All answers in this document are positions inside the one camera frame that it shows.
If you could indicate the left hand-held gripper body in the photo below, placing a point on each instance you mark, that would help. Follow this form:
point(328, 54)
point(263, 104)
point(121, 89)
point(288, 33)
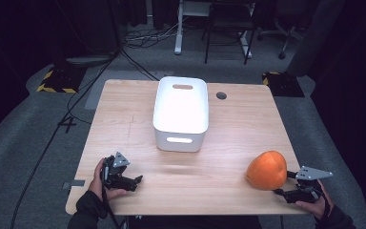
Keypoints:
point(114, 173)

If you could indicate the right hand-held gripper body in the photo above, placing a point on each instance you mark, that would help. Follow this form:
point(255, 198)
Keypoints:
point(309, 191)

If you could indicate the orange pumpkin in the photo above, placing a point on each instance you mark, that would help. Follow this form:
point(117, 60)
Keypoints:
point(267, 170)

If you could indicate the white plastic basket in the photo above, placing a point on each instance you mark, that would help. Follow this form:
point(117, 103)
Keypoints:
point(181, 111)

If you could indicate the person's right hand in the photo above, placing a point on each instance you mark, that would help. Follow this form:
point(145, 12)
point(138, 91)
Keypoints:
point(322, 206)

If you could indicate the person's left hand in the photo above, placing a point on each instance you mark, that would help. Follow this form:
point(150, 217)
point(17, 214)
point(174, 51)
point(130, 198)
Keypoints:
point(96, 184)

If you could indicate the grey tape strip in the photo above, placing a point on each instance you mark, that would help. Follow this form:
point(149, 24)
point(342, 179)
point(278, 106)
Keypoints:
point(74, 183)

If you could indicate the black tape cross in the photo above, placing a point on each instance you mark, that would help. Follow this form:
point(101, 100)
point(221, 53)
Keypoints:
point(67, 124)

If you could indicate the dark round table grommet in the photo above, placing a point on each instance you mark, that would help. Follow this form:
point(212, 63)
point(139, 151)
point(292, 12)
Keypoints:
point(221, 95)

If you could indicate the dark stand foot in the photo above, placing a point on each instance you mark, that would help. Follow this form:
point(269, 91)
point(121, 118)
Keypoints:
point(90, 59)

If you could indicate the office chair wheeled base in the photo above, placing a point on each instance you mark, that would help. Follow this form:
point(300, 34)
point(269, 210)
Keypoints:
point(282, 38)

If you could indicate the black metal chair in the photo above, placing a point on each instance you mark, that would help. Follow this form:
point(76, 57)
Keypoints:
point(228, 25)

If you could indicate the hazard-striped black base plate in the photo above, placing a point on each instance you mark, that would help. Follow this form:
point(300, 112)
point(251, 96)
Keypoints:
point(282, 84)
point(62, 79)

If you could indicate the white desk frame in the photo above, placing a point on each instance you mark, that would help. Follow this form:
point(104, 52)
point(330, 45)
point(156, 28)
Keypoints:
point(179, 35)

